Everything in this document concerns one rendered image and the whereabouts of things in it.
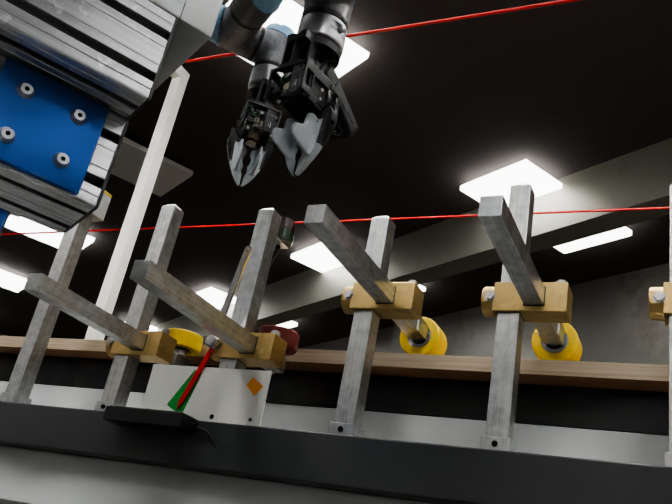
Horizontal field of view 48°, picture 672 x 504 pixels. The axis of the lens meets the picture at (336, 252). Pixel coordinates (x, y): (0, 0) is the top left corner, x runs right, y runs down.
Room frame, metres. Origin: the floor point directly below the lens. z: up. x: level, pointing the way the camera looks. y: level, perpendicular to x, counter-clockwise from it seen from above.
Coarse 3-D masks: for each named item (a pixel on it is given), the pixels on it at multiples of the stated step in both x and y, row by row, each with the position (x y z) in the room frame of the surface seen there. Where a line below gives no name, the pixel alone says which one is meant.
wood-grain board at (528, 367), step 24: (0, 336) 1.88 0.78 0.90; (192, 360) 1.63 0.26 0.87; (288, 360) 1.48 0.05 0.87; (312, 360) 1.45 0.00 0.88; (336, 360) 1.43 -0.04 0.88; (384, 360) 1.38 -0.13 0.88; (408, 360) 1.36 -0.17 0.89; (432, 360) 1.33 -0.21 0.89; (456, 360) 1.31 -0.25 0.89; (480, 360) 1.29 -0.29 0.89; (528, 360) 1.25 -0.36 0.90; (552, 360) 1.23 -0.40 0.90; (552, 384) 1.28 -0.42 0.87; (576, 384) 1.25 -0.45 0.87; (600, 384) 1.23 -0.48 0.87; (624, 384) 1.20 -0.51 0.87; (648, 384) 1.18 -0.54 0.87
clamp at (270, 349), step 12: (264, 336) 1.31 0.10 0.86; (276, 336) 1.31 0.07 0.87; (228, 348) 1.34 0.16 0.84; (264, 348) 1.31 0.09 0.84; (276, 348) 1.31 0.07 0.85; (216, 360) 1.38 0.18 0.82; (240, 360) 1.35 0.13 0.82; (252, 360) 1.33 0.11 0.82; (264, 360) 1.31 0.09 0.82; (276, 360) 1.32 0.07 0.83
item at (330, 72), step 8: (328, 72) 0.93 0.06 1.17; (336, 80) 0.95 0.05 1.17; (336, 88) 0.95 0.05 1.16; (344, 96) 0.97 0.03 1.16; (344, 104) 0.97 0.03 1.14; (344, 112) 0.97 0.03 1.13; (344, 120) 0.98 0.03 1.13; (352, 120) 0.99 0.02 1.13; (336, 128) 1.00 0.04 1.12; (344, 128) 0.99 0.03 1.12; (352, 128) 0.99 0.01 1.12; (336, 136) 1.01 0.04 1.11; (344, 136) 1.01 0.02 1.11
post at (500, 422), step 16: (512, 192) 1.12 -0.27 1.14; (528, 192) 1.10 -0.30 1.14; (512, 208) 1.11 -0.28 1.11; (528, 208) 1.10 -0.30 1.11; (528, 224) 1.11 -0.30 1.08; (528, 240) 1.12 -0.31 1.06; (512, 320) 1.11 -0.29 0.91; (496, 336) 1.12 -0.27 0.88; (512, 336) 1.10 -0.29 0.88; (496, 352) 1.12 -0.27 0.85; (512, 352) 1.10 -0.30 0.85; (496, 368) 1.11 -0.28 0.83; (512, 368) 1.10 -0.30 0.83; (496, 384) 1.11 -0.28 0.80; (512, 384) 1.10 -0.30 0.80; (496, 400) 1.11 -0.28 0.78; (512, 400) 1.11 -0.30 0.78; (496, 416) 1.11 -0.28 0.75; (512, 416) 1.11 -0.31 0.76; (496, 432) 1.11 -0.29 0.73; (512, 432) 1.12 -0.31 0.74
